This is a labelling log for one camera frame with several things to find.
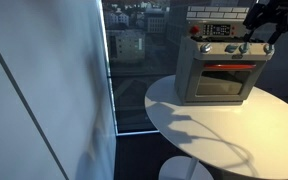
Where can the red round timer dial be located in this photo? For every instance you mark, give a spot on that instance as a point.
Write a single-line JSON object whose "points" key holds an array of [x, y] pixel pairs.
{"points": [[194, 30]]}

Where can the blue oven knob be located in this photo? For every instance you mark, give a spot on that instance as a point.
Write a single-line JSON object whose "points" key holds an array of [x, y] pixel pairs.
{"points": [[244, 48], [268, 49], [230, 49], [205, 48]]}

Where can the white table pedestal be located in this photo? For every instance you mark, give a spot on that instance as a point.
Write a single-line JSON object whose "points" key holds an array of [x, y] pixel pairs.
{"points": [[174, 170]]}

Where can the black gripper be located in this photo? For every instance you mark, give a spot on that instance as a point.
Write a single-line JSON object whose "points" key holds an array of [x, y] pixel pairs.
{"points": [[280, 6]]}

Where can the large glass window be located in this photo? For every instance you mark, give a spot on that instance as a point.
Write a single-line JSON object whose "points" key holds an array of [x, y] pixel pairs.
{"points": [[134, 66]]}

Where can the grey toy oven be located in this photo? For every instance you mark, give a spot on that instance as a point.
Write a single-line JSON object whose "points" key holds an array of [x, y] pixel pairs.
{"points": [[184, 76]]}

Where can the grey oven door with window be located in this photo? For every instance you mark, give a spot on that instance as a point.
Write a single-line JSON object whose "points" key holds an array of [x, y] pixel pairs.
{"points": [[224, 96]]}

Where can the black toy keypad panel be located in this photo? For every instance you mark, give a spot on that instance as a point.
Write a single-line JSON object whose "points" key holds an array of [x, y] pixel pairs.
{"points": [[216, 29]]}

